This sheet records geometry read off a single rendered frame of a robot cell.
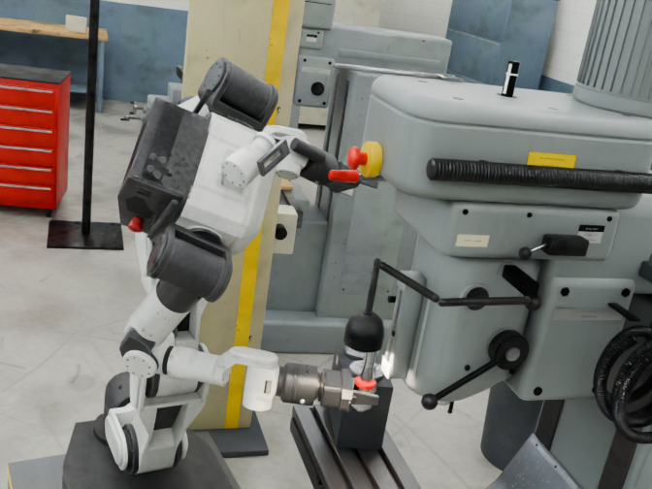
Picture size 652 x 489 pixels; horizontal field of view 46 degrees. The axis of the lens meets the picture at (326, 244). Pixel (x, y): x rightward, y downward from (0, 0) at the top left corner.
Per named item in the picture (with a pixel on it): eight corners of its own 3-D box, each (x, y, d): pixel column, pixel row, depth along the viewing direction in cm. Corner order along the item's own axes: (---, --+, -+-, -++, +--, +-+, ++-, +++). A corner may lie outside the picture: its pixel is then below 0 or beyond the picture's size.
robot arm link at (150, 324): (101, 356, 169) (145, 302, 155) (127, 316, 179) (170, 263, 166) (146, 384, 171) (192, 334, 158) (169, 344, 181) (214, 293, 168)
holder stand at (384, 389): (335, 447, 197) (347, 379, 190) (325, 401, 218) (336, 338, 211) (381, 450, 199) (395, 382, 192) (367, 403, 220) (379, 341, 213)
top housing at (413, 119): (401, 201, 121) (420, 99, 115) (349, 155, 144) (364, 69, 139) (648, 213, 135) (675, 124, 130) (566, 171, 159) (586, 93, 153)
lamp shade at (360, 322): (335, 337, 143) (341, 307, 141) (366, 331, 147) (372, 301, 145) (358, 355, 137) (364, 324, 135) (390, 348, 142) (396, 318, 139)
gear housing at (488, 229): (441, 259, 128) (453, 202, 125) (389, 211, 150) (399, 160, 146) (611, 264, 138) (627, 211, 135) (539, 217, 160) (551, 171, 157)
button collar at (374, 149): (368, 180, 129) (374, 146, 127) (356, 171, 135) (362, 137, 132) (378, 181, 130) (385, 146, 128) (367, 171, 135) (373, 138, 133)
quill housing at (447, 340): (420, 417, 142) (455, 256, 131) (381, 361, 160) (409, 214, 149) (511, 413, 148) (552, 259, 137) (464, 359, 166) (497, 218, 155)
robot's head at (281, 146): (229, 147, 154) (257, 156, 150) (256, 125, 159) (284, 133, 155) (237, 174, 158) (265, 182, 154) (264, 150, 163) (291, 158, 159)
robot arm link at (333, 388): (354, 387, 164) (298, 379, 163) (346, 425, 167) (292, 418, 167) (351, 358, 176) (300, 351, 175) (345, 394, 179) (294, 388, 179)
